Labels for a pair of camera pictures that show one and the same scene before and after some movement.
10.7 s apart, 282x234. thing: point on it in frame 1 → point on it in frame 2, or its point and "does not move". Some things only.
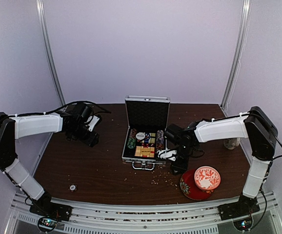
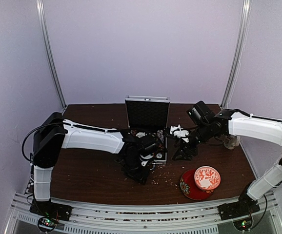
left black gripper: (90, 141) → (140, 177)
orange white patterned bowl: (207, 177) does not move
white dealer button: (140, 135) does not move
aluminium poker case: (145, 134) does not move
